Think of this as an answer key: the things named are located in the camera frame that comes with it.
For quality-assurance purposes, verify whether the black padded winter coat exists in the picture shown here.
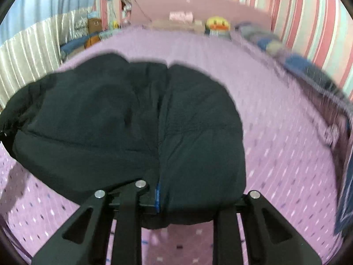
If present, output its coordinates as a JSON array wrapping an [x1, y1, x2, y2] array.
[[1, 53, 246, 225]]

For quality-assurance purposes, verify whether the purple diamond pattern bedspread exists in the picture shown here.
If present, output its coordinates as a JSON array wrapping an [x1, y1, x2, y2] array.
[[1, 28, 344, 264]]

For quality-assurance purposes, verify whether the patchwork folded quilt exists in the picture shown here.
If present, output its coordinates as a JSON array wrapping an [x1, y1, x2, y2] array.
[[235, 22, 352, 234]]

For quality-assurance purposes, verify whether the cream pleated curtain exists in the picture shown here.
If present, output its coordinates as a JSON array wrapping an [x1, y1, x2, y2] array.
[[1, 7, 92, 108]]

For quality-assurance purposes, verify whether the blue cloth on nightstand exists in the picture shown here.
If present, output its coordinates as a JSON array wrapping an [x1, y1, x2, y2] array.
[[60, 32, 99, 60]]

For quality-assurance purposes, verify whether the orange wooden nightstand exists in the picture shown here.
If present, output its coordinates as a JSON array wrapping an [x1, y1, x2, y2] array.
[[84, 35, 101, 49]]

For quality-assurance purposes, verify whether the brown cardboard box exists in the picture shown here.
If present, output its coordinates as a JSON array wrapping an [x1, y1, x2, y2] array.
[[87, 18, 102, 35]]

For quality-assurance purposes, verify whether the yellow duck plush toy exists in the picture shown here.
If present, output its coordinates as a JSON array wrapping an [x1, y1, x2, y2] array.
[[205, 16, 231, 40]]

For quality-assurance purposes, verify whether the brown flat pillow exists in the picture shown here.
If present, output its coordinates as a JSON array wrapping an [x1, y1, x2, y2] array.
[[144, 20, 205, 34]]

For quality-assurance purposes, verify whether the pink padded headboard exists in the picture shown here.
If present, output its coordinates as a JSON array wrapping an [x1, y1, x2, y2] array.
[[130, 0, 272, 30]]

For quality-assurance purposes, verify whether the light blue sheer curtain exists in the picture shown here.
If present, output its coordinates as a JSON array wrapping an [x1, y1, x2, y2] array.
[[1, 0, 94, 44]]

